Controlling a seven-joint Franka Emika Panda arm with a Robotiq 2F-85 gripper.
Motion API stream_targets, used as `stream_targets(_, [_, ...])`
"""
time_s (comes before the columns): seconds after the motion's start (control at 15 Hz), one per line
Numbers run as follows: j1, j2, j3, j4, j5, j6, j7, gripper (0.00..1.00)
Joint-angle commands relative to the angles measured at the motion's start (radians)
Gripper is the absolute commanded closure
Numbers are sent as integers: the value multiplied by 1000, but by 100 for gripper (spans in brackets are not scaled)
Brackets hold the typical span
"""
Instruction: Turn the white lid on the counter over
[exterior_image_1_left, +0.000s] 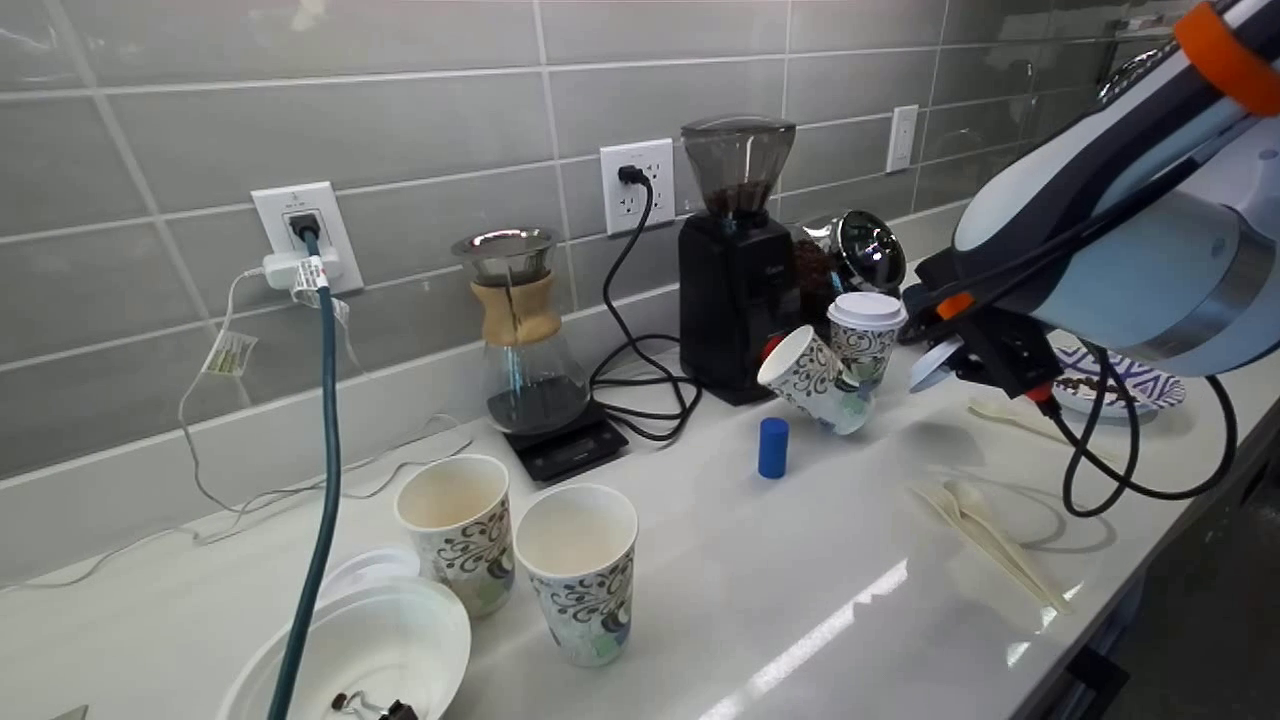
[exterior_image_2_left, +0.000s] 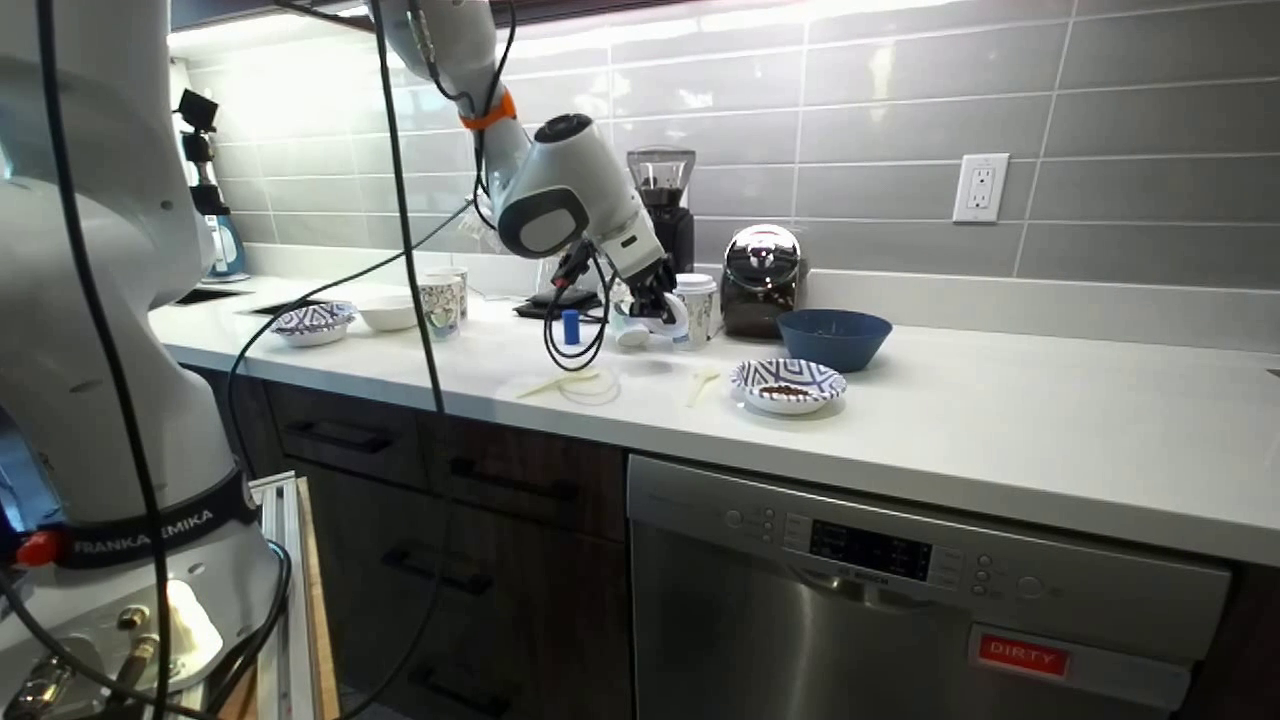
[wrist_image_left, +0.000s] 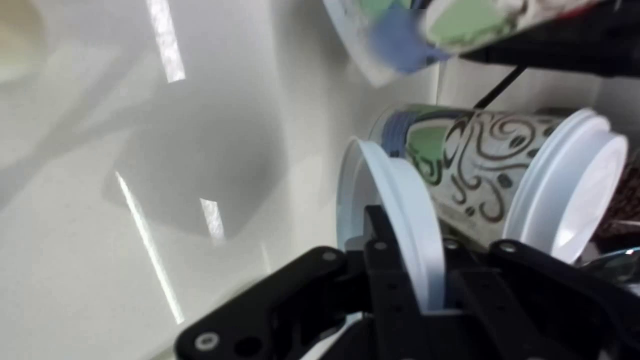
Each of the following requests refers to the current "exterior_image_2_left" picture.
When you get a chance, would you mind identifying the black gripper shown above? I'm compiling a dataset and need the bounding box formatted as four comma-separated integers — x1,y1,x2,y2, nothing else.
619,255,680,330

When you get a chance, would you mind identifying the white mug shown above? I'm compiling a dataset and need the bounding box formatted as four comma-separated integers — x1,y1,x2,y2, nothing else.
666,273,726,357

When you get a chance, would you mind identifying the black coffee grinder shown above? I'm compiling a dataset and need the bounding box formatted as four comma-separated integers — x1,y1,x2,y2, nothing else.
623,143,702,277

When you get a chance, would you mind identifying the chrome round appliance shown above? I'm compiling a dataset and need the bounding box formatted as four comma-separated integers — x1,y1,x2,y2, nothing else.
715,220,812,340

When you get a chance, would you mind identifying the blue patterned plate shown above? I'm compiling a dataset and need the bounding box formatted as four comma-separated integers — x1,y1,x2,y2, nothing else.
730,357,853,419

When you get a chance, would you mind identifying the dark blue bowl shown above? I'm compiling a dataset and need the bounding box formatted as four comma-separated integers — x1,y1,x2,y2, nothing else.
778,307,897,377

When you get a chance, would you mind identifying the swirl patterned paper cup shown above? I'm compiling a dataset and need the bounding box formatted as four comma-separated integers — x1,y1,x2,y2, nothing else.
417,269,478,334

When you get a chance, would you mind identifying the cream white bowl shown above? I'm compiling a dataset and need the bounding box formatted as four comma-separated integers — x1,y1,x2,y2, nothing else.
353,290,424,335

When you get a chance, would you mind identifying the dark wood cabinet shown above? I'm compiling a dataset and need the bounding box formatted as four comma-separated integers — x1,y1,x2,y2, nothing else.
197,369,633,720

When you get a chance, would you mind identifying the small blue patterned bowl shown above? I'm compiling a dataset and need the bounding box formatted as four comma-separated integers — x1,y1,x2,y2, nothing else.
268,297,362,351

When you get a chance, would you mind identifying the stainless steel dishwasher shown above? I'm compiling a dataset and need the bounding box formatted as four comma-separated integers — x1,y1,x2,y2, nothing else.
619,452,1237,720

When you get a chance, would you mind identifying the red dishwasher magnet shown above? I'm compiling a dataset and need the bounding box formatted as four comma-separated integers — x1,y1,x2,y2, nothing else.
973,627,1076,679

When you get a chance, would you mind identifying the black drawer handle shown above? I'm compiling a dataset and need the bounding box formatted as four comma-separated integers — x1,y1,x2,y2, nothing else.
380,540,502,602
281,419,396,457
450,452,586,507

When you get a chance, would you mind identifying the black cable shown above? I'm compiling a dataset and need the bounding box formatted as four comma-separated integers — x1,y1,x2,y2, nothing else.
32,0,176,720
215,0,633,720

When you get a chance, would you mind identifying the white wall outlet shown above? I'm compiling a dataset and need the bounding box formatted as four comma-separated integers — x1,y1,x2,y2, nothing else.
947,148,1016,227

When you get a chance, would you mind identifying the aluminium profile frame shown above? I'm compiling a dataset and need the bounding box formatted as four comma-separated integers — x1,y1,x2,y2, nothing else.
252,472,311,720

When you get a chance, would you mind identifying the black camera stand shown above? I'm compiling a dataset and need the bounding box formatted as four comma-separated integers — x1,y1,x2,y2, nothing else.
171,86,234,225

